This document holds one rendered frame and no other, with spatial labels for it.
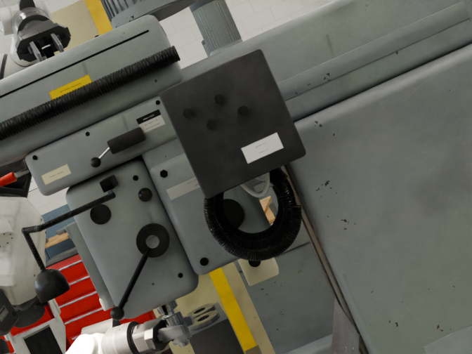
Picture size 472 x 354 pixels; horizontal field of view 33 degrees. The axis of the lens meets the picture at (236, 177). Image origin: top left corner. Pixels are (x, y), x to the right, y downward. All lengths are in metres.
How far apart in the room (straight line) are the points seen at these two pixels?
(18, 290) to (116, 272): 0.46
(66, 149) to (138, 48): 0.26
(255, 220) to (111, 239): 0.31
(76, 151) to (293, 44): 0.51
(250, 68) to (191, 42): 9.40
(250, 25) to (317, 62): 9.17
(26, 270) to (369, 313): 0.92
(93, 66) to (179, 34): 9.17
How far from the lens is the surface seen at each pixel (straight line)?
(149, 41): 1.66
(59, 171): 1.69
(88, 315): 6.58
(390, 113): 1.59
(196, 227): 1.68
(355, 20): 1.71
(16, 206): 2.17
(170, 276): 1.72
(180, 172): 1.67
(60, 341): 2.46
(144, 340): 1.85
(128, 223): 1.71
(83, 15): 3.56
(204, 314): 2.25
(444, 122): 1.62
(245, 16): 10.85
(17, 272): 2.09
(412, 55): 1.73
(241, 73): 1.41
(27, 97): 1.69
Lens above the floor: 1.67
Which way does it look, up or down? 6 degrees down
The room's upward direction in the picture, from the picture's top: 24 degrees counter-clockwise
